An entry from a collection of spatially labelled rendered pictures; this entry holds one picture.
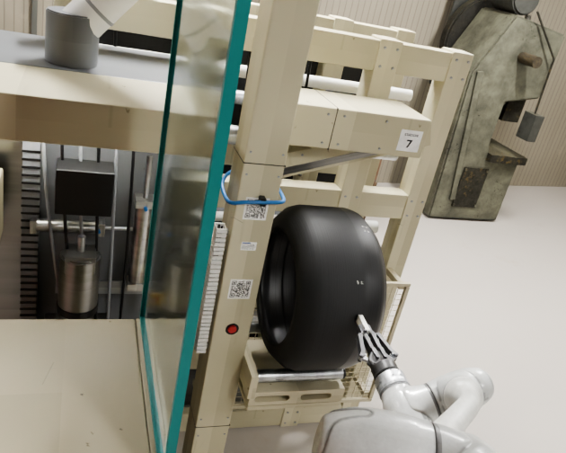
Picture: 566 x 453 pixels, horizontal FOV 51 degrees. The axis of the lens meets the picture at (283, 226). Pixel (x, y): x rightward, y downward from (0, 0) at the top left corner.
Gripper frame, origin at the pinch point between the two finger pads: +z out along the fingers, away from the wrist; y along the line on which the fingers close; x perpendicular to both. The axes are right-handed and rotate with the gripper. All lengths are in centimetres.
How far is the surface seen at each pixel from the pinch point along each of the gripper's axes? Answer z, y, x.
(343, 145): 55, -2, -34
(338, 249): 18.5, 6.8, -15.3
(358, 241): 21.6, -1.3, -16.5
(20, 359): -15, 96, -5
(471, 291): 193, -231, 154
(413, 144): 55, -30, -37
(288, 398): 7.5, 11.3, 42.9
